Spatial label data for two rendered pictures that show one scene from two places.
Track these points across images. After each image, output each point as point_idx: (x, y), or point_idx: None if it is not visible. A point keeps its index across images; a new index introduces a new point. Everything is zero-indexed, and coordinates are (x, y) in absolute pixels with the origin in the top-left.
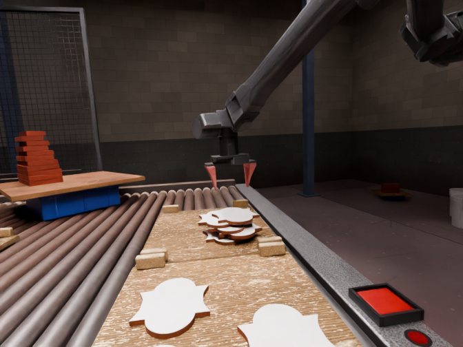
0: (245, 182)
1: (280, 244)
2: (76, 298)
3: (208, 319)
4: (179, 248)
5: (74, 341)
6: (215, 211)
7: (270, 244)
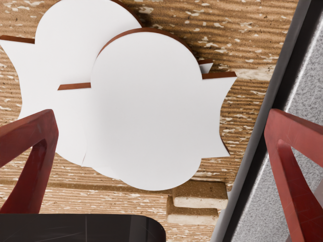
0: (279, 115)
1: (206, 224)
2: None
3: None
4: None
5: None
6: (76, 6)
7: (188, 224)
